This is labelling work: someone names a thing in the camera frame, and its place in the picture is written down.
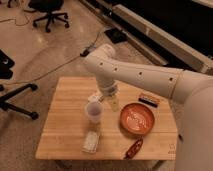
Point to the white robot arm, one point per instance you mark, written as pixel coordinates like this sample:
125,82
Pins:
192,89

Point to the wooden table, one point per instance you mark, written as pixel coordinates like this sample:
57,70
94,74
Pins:
66,127

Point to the white ceramic cup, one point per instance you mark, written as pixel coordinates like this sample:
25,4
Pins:
94,111

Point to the red snack wrapper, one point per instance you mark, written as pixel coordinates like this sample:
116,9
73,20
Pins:
134,149

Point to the black office chair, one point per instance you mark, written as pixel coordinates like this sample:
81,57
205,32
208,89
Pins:
50,9

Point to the orange ceramic bowl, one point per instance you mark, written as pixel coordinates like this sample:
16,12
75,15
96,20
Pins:
137,118

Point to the black floor plate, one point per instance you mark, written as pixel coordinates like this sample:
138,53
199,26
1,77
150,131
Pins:
115,35

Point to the white bottle lying down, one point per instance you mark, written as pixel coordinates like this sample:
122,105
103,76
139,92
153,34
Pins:
96,97

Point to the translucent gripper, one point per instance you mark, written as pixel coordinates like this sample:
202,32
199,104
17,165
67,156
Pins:
113,102

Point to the white rectangular packet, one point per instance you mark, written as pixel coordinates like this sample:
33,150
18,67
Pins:
91,142

